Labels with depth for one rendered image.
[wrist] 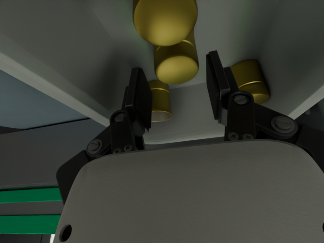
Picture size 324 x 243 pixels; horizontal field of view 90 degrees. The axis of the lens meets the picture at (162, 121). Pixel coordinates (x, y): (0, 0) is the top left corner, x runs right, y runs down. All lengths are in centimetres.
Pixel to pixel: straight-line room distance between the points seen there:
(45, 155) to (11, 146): 11
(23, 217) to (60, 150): 15
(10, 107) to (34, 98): 7
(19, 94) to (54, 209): 22
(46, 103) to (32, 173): 16
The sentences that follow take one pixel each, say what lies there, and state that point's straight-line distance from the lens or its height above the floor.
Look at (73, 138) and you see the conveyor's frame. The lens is 38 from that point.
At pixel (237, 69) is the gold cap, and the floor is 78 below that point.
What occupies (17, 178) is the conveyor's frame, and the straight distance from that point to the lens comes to 46.
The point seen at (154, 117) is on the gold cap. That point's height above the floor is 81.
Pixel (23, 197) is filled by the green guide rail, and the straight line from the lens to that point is 47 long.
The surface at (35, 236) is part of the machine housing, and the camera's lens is 73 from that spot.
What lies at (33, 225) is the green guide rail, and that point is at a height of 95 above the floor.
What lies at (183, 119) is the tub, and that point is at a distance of 21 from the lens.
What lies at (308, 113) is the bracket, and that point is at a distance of 22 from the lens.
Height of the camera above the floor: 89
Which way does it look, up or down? 22 degrees down
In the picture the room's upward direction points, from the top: 177 degrees clockwise
